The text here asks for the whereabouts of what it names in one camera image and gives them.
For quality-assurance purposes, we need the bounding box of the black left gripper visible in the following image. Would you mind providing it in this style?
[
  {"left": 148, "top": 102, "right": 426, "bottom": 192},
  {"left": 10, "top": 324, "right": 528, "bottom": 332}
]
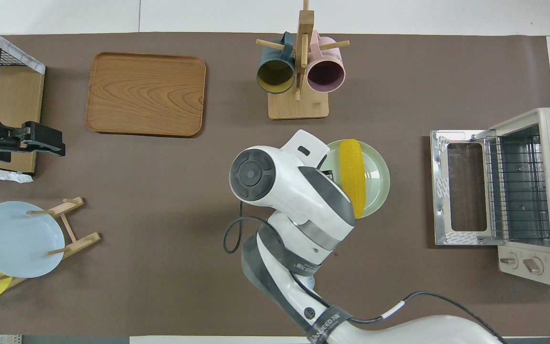
[{"left": 20, "top": 122, "right": 65, "bottom": 157}]

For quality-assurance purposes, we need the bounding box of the yellow corn cob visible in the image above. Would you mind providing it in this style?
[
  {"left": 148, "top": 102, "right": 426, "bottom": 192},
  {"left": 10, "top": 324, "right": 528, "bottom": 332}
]
[{"left": 339, "top": 139, "right": 367, "bottom": 218}]

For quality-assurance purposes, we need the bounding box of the light green plate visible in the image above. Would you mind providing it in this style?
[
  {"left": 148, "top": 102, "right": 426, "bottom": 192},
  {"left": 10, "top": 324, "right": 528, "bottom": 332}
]
[{"left": 319, "top": 139, "right": 391, "bottom": 219}]

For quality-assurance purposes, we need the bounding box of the glass oven door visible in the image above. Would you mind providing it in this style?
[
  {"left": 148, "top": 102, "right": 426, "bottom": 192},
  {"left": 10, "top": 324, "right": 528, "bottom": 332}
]
[{"left": 430, "top": 129, "right": 505, "bottom": 247}]

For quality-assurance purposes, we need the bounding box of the wooden mug tree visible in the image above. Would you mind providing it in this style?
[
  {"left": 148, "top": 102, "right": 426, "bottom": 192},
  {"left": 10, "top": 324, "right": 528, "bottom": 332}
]
[{"left": 256, "top": 0, "right": 350, "bottom": 120}]

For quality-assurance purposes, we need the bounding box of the wooden shelf box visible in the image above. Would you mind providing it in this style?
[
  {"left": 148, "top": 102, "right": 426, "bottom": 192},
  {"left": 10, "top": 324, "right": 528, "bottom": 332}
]
[{"left": 0, "top": 19, "right": 46, "bottom": 183}]

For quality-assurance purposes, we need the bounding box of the pink mug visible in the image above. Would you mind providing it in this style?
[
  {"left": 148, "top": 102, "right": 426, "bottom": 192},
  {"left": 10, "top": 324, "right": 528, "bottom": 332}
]
[{"left": 307, "top": 30, "right": 347, "bottom": 93}]

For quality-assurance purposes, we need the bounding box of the wooden plate rack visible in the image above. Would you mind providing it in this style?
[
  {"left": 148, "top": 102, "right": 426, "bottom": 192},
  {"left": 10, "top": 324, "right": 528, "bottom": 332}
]
[{"left": 0, "top": 196, "right": 102, "bottom": 290}]

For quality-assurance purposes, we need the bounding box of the light blue plate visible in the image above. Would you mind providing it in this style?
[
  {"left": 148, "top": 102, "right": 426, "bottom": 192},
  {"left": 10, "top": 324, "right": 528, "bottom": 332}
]
[{"left": 0, "top": 201, "right": 65, "bottom": 279}]

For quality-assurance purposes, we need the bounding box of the dark teal mug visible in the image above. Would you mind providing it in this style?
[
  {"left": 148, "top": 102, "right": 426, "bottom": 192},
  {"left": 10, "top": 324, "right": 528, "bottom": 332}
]
[{"left": 256, "top": 32, "right": 296, "bottom": 95}]

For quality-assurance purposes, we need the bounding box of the brown wooden tray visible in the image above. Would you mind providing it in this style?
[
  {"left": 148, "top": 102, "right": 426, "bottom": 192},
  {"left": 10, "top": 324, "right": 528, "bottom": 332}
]
[{"left": 85, "top": 52, "right": 207, "bottom": 138}]

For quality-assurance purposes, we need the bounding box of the brown table mat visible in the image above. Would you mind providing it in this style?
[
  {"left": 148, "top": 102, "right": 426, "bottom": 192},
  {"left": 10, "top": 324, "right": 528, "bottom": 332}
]
[{"left": 0, "top": 32, "right": 550, "bottom": 337}]

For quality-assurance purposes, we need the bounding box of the black wire basket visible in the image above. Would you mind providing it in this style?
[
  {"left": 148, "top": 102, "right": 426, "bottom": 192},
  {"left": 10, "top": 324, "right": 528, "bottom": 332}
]
[{"left": 0, "top": 28, "right": 34, "bottom": 70}]

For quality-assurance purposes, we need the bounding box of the oven wire rack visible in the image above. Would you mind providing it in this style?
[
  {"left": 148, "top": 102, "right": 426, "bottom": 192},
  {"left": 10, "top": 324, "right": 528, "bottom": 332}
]
[{"left": 485, "top": 135, "right": 550, "bottom": 235}]

